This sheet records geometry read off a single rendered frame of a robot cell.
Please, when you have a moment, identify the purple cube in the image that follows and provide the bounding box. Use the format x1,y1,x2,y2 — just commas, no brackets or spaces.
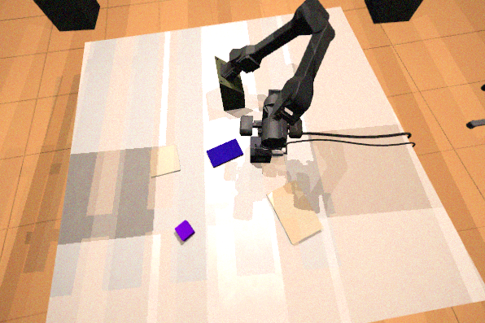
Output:
175,220,195,241

